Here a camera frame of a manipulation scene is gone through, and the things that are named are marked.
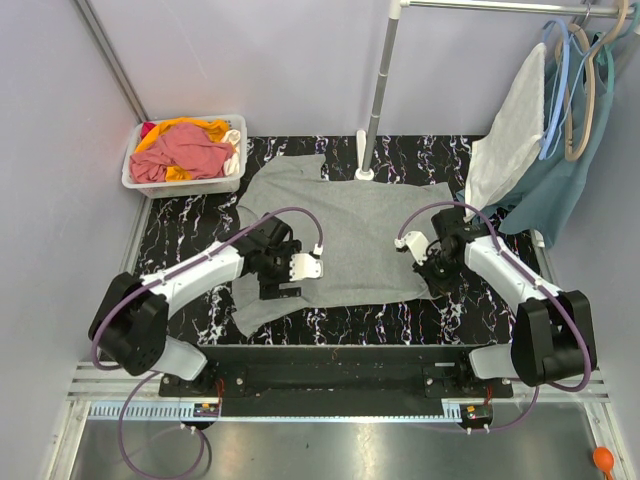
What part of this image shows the teal plastic hanger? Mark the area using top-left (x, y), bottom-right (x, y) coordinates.
top-left (594, 45), bottom-right (615, 95)

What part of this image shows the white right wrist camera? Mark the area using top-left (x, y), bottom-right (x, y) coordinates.
top-left (394, 231), bottom-right (430, 265)

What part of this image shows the white garment in basket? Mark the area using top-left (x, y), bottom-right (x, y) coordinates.
top-left (222, 129), bottom-right (242, 176)

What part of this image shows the pink shirt in basket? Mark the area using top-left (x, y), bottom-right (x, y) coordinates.
top-left (129, 122), bottom-right (237, 184)

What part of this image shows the white hanging cloth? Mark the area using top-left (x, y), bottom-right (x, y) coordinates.
top-left (464, 43), bottom-right (546, 210)

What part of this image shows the beige plastic hanger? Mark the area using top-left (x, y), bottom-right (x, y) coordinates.
top-left (565, 0), bottom-right (630, 162)

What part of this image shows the teal hanging garment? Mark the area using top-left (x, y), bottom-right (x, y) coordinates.
top-left (487, 30), bottom-right (617, 250)

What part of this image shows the magenta garment in basket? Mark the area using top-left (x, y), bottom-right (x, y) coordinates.
top-left (139, 122), bottom-right (156, 140)

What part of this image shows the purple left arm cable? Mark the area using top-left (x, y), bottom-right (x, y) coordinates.
top-left (89, 206), bottom-right (325, 480)

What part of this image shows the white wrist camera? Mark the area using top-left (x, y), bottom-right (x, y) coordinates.
top-left (289, 253), bottom-right (324, 282)
top-left (394, 231), bottom-right (430, 265)

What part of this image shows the blue plastic hanger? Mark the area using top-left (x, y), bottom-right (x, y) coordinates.
top-left (539, 19), bottom-right (591, 159)

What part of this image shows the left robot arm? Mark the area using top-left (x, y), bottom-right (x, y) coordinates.
top-left (88, 217), bottom-right (302, 381)

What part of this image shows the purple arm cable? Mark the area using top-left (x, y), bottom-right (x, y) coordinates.
top-left (397, 200), bottom-right (594, 435)
top-left (89, 206), bottom-right (325, 480)

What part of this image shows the metal clothes rack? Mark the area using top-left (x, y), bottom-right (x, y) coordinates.
top-left (355, 0), bottom-right (636, 181)

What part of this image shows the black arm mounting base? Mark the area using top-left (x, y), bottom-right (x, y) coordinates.
top-left (159, 345), bottom-right (513, 421)

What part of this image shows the orange shirt in basket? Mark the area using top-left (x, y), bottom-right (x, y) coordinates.
top-left (134, 116), bottom-right (230, 182)

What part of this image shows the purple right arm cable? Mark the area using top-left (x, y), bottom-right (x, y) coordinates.
top-left (397, 200), bottom-right (594, 435)

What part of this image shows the white laundry basket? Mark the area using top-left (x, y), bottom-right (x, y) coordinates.
top-left (121, 114), bottom-right (248, 199)

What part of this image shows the grey t shirt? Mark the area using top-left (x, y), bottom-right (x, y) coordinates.
top-left (232, 155), bottom-right (452, 336)

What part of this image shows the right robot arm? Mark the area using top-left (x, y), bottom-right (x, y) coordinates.
top-left (395, 201), bottom-right (597, 392)

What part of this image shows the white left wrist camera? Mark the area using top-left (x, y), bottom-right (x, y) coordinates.
top-left (289, 253), bottom-right (324, 282)

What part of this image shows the orange ball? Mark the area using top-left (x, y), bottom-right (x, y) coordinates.
top-left (592, 446), bottom-right (615, 480)

